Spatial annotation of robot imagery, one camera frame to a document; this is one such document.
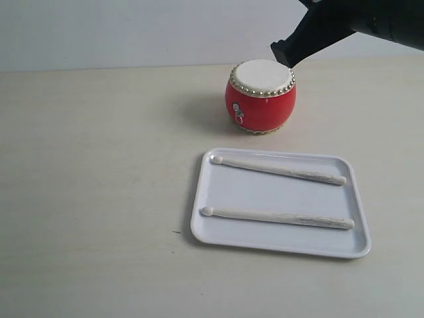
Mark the white drumstick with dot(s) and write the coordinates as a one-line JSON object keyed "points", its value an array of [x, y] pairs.
{"points": [[288, 172], [271, 217]]}

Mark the small red drum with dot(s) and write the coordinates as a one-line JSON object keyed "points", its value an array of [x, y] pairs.
{"points": [[260, 95]]}

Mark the white rectangular plastic tray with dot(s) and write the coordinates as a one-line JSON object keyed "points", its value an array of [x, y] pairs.
{"points": [[227, 187]]}

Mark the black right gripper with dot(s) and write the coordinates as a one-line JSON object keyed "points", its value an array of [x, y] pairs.
{"points": [[326, 23]]}

